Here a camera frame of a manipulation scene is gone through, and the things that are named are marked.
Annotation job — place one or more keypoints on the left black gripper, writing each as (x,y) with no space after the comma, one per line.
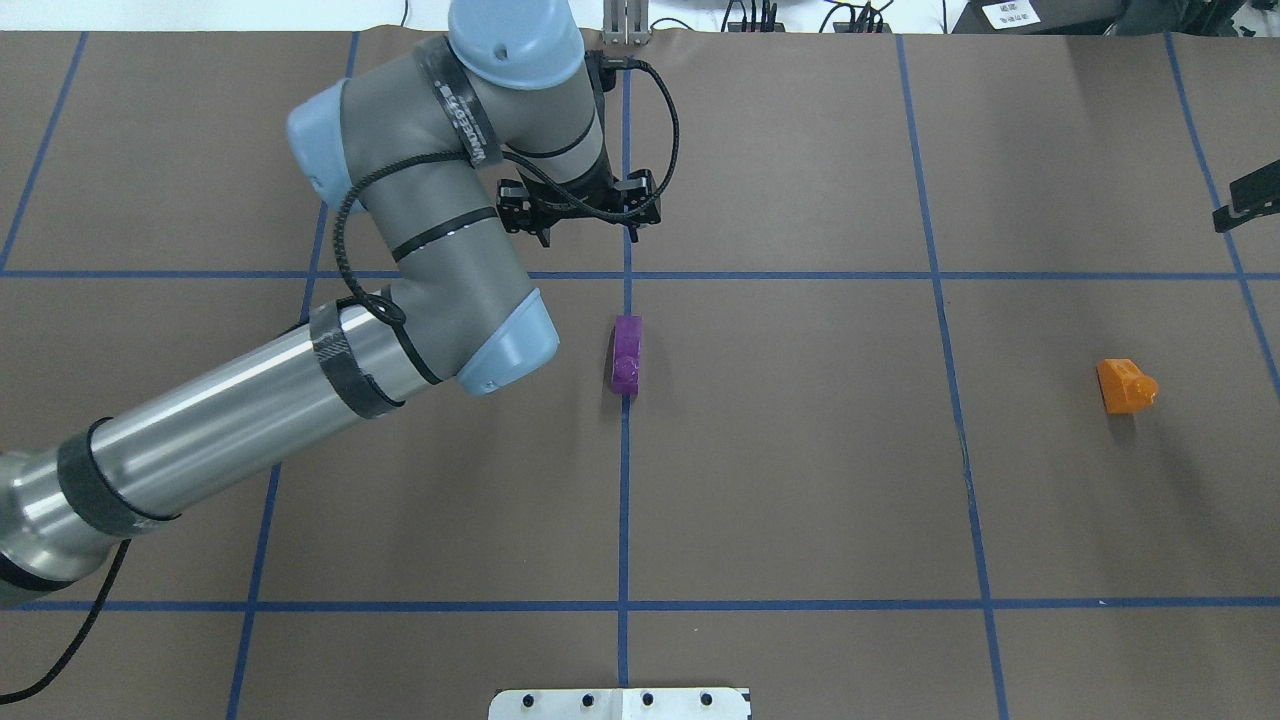
(578,203)

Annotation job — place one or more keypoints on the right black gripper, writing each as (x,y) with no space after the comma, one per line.
(1243,203)

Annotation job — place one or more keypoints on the purple trapezoid block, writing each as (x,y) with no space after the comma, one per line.
(625,363)

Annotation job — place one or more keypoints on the orange trapezoid block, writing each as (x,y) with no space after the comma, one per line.
(1125,389)

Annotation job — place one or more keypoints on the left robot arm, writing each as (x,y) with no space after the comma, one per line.
(429,163)

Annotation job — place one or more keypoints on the aluminium frame post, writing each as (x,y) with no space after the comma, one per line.
(626,23)

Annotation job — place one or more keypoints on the white camera stand pole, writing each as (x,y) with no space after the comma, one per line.
(622,703)

